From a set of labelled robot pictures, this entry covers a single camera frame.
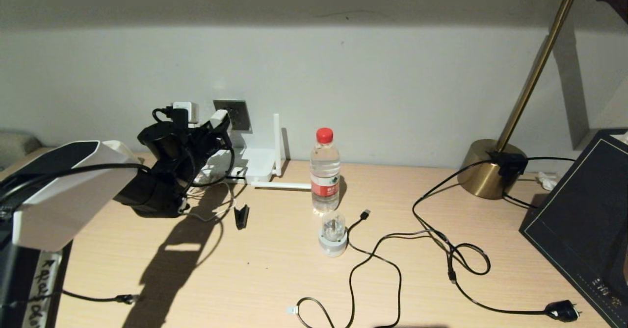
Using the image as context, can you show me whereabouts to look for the crumpled white tissue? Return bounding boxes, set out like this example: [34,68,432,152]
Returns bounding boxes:
[536,172,558,192]

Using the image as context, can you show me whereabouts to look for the gold desk lamp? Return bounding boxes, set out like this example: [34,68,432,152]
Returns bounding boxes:
[457,0,628,200]

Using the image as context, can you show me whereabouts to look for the white charger plug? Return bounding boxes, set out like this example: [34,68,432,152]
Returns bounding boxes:
[172,101,199,125]

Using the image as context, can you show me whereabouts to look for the black USB cable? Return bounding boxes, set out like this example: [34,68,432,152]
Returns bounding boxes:
[345,209,458,328]

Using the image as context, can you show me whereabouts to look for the grey wall socket plate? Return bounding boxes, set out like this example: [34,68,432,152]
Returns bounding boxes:
[213,100,252,133]

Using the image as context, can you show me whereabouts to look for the black cable with white tip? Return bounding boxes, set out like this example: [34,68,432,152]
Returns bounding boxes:
[287,296,339,328]

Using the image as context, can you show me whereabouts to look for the black box on lamp base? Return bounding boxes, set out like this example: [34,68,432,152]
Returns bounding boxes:
[488,152,528,177]

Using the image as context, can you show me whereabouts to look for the black two-pin power cable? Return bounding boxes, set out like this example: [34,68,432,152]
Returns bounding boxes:
[412,159,582,323]

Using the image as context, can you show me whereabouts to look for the thin black lamp cable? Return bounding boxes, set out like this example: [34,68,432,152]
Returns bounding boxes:
[501,156,576,211]

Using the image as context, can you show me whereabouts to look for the grey cushion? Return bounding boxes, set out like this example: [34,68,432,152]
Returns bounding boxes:
[0,131,42,169]

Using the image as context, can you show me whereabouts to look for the white router with antennas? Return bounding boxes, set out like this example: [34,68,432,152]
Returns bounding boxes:
[196,114,312,191]

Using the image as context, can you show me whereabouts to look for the red capped water bottle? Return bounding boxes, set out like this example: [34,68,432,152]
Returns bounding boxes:
[310,128,341,214]

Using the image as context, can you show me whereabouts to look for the small black clip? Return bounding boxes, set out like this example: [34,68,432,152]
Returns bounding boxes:
[234,204,251,230]

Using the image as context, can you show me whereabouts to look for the clear dome grey base gadget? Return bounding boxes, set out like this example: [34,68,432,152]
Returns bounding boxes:
[318,211,349,257]

